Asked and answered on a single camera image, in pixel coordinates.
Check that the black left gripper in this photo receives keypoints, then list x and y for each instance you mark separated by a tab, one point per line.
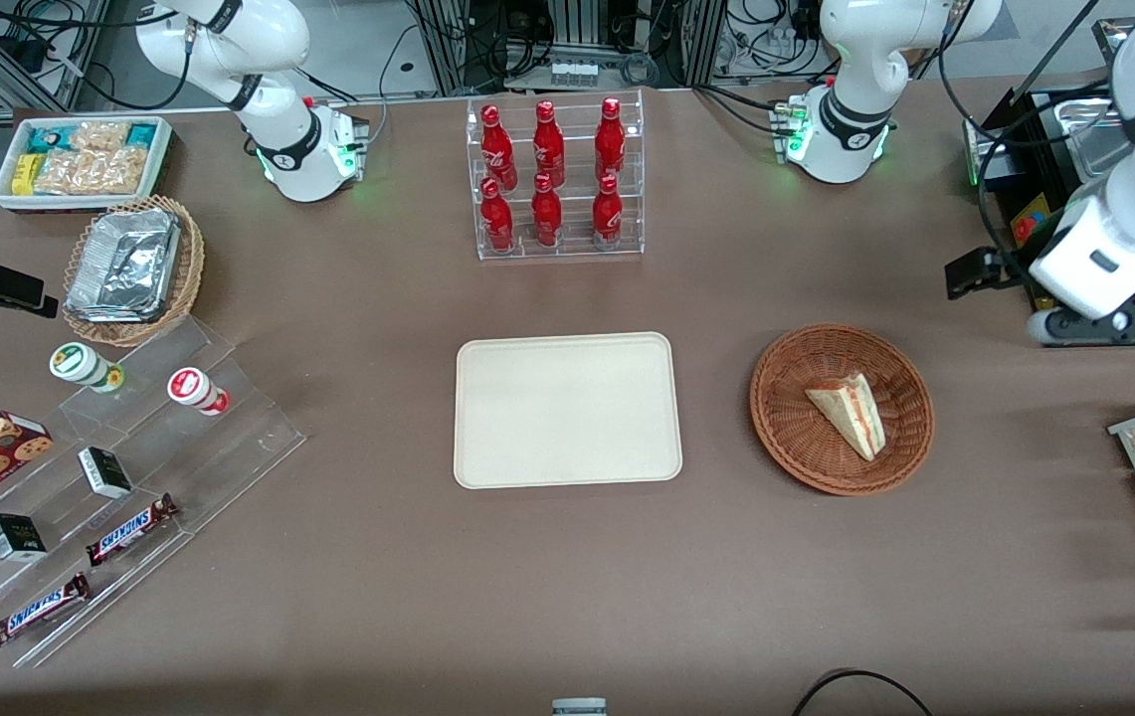
1008	270

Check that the triangular sandwich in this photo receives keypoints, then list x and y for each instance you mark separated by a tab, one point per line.
855	418

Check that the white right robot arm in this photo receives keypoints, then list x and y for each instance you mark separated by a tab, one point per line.
259	35

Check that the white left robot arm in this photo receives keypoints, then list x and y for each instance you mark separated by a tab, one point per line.
855	60

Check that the tan oval wicker basket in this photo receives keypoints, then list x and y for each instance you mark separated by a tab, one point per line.
191	268

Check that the brown round wicker basket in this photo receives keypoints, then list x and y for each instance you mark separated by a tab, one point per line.
796	428

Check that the beige plastic tray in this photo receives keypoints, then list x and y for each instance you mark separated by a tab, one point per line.
567	410

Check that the black food warmer case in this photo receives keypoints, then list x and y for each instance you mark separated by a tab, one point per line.
1005	174

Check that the yellow snack packet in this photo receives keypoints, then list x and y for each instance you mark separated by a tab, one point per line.
26	174

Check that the green lid drink cup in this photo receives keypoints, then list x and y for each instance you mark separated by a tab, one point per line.
80	364

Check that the aluminium foil container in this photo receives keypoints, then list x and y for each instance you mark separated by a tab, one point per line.
124	264

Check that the teal snack packet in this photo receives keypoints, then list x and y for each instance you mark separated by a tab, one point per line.
46	139
141	136

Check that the steel food pan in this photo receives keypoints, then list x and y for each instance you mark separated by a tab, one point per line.
1094	139

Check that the small black box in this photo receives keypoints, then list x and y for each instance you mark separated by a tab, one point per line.
15	537
104	472

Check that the white rectangular snack bin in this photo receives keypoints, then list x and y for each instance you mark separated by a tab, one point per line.
164	149

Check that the red lid drink cup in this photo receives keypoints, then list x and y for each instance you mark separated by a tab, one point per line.
193	388

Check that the snickers chocolate bar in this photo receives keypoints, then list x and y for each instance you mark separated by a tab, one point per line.
129	530
38	610

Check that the clear acrylic stepped display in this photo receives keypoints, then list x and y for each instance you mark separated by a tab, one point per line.
239	438

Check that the red cola bottle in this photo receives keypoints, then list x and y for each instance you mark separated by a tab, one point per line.
607	214
496	149
546	217
496	221
610	139
548	144

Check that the clear acrylic bottle rack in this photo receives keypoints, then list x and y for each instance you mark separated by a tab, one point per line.
572	249

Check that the white power strip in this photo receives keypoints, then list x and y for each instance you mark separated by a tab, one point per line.
573	73

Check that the aluminium frame rack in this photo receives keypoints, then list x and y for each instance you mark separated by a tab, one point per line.
448	45

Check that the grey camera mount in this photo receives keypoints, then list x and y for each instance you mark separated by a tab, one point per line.
579	707

